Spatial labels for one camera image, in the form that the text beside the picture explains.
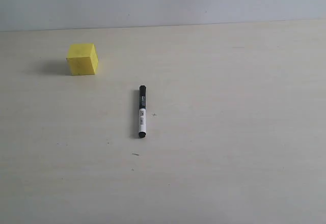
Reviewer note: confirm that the black and white marker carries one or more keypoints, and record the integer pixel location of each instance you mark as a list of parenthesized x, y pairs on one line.
[(142, 112)]

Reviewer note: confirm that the yellow foam cube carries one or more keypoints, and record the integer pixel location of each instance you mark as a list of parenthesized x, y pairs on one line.
[(82, 59)]

